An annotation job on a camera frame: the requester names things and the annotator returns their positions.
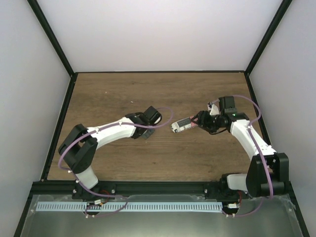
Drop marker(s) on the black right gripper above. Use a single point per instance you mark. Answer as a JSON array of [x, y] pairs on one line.
[[203, 121]]

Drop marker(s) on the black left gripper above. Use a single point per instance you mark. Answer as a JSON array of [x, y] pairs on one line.
[[147, 135]]

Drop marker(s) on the tan glasses case striped trim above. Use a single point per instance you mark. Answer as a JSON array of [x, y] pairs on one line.
[[183, 125]]

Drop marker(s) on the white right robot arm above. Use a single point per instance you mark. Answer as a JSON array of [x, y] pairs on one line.
[[268, 173]]

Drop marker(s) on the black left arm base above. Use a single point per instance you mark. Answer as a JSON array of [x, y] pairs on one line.
[[103, 189]]

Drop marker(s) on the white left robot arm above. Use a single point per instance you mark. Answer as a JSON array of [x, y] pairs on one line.
[[79, 147]]

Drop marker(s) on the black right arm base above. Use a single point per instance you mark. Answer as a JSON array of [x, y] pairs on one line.
[[219, 190]]

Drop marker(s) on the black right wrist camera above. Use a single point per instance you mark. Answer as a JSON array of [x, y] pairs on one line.
[[223, 105]]

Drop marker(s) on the light blue slotted cable duct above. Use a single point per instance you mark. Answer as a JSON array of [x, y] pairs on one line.
[[215, 207]]

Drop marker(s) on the black aluminium frame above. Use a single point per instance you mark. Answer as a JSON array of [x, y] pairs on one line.
[[168, 164]]

